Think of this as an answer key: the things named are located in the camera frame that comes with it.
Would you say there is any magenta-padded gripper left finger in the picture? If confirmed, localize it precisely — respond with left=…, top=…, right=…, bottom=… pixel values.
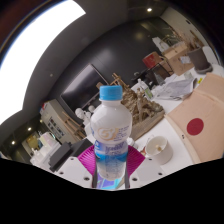
left=54, top=145, right=99, bottom=189

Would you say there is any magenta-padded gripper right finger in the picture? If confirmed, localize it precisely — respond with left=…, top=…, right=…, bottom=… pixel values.
left=124, top=145, right=168, bottom=189

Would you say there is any blue-capped plastic drink bottle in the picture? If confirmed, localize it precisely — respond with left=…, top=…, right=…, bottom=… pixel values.
left=89, top=85, right=134, bottom=182

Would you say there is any black box stack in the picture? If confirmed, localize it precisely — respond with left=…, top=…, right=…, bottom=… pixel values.
left=48, top=138, right=94, bottom=173

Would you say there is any wooden easel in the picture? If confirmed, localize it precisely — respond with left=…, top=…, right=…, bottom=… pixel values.
left=109, top=72, right=131, bottom=89
left=61, top=111, right=88, bottom=141

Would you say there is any white plaster bust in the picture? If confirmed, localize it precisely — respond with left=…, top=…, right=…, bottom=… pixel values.
left=87, top=104, right=97, bottom=116
left=74, top=107, right=88, bottom=123

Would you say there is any brown sculpture on board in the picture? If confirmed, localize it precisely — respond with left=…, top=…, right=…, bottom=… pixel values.
left=121, top=87, right=166, bottom=141

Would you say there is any flat round red coaster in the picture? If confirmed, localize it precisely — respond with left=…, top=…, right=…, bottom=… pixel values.
left=186, top=117, right=205, bottom=137

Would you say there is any small green-label bottle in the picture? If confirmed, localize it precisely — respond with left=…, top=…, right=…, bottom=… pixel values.
left=138, top=78, right=154, bottom=100

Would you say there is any white chair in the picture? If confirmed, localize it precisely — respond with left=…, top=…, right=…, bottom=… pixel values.
left=129, top=81, right=144, bottom=94

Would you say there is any folded newspaper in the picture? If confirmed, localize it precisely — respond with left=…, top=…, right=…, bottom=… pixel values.
left=151, top=77, right=196, bottom=101

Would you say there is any red box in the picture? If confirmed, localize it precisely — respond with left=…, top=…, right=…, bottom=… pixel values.
left=142, top=51, right=165, bottom=69

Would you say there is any cardboard box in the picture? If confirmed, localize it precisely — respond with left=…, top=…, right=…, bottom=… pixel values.
left=162, top=41, right=195, bottom=77

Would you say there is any black wall screen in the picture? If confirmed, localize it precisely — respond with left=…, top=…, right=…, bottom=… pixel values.
left=59, top=63, right=109, bottom=116

